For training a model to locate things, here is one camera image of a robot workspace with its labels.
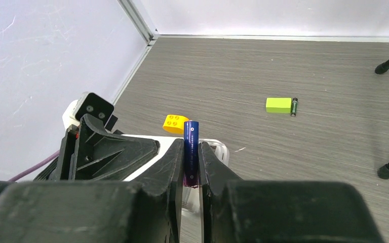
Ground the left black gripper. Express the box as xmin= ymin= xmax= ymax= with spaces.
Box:
xmin=0 ymin=114 xmax=184 ymax=242

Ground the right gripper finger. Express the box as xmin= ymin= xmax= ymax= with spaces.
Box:
xmin=198 ymin=142 xmax=383 ymax=242

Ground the white remote control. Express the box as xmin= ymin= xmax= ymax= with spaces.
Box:
xmin=122 ymin=134 xmax=230 ymax=212

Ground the purple blue battery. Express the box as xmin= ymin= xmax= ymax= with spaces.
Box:
xmin=183 ymin=120 xmax=199 ymax=187

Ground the green battery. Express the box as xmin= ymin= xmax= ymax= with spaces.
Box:
xmin=290 ymin=98 xmax=298 ymax=117

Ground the orange round block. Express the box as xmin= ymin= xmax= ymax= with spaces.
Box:
xmin=163 ymin=114 xmax=189 ymax=135

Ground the green block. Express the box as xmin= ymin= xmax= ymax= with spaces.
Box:
xmin=265 ymin=97 xmax=292 ymax=114

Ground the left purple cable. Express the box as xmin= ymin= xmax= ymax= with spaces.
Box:
xmin=8 ymin=150 xmax=62 ymax=183

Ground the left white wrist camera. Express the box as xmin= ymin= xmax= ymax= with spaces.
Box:
xmin=62 ymin=92 xmax=118 ymax=131

